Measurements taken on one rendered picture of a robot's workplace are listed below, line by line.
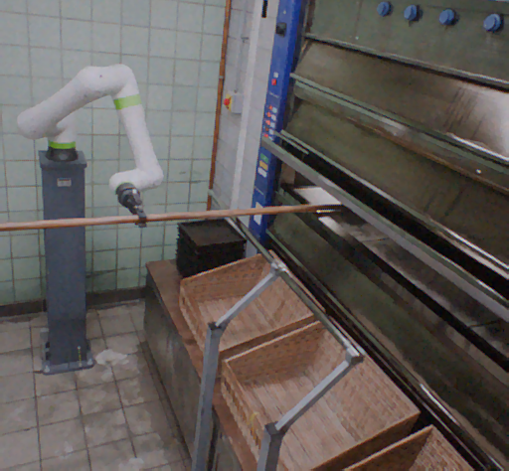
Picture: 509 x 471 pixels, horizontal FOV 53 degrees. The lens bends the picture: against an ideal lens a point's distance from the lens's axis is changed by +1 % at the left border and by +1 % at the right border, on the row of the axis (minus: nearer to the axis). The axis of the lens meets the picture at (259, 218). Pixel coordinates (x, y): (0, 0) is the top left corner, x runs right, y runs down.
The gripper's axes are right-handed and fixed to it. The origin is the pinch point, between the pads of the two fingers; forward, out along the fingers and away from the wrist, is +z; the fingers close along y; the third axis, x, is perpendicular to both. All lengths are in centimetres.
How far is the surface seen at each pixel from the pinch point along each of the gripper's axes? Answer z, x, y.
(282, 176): -29, -77, -4
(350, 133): 16, -77, -39
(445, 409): 99, -71, 24
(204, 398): 42, -16, 56
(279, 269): 43, -38, 2
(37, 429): -23, 39, 120
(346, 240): 30, -75, 2
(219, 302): -21, -47, 61
